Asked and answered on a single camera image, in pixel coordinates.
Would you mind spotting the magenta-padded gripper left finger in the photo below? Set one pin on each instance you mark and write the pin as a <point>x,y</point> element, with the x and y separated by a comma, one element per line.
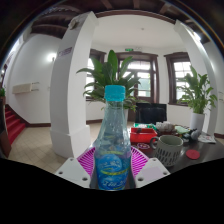
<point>75,171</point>

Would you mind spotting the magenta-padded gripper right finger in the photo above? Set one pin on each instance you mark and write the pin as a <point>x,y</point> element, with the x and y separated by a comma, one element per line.
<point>151,171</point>

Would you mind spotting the clear bottle with teal cap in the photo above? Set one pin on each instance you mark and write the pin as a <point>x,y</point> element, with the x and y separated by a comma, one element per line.
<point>112,140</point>

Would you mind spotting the grey patterned mug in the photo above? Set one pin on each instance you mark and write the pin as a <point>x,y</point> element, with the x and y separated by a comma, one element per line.
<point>168,151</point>

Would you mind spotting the sheet of round stickers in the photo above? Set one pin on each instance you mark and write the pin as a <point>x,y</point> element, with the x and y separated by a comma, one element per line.
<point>143,146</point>

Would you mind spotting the red plastic box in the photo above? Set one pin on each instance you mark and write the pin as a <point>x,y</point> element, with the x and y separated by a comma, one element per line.
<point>143,136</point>

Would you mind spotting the dark tray of small jars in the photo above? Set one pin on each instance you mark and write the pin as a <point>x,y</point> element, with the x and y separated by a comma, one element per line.
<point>165,127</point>

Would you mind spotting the green flat box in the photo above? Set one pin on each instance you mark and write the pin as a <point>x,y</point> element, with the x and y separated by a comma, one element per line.
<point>143,125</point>

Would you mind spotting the pale green notebook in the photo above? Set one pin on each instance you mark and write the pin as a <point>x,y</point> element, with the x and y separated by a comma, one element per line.
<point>181,130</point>

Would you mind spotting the grey round object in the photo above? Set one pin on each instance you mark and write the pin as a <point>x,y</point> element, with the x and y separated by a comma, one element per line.
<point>193,135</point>

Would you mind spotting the printed paper leaflet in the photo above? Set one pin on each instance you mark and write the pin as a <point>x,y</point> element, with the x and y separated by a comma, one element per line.
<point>207,138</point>

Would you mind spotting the leafy plant in white pot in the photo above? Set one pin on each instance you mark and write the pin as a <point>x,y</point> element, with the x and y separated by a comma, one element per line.
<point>197,121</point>
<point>106,71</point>

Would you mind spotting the red carpeted staircase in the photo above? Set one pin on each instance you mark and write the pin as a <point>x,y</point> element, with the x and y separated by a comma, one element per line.
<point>15,125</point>

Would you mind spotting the dark wooden double door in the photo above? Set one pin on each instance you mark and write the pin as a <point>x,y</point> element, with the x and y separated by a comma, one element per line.
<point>146,80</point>

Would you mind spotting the dark framed window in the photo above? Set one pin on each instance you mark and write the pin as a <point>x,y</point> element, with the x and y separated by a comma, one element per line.
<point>180,71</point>
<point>89,65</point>

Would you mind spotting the green exit sign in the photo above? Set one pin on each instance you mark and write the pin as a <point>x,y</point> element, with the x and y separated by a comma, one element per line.
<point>129,50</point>

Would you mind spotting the white wall radiator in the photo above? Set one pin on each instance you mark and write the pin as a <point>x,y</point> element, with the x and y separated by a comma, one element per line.
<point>23,88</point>

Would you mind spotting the glowing wall lamp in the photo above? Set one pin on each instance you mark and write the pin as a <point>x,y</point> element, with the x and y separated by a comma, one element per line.
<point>51,57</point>

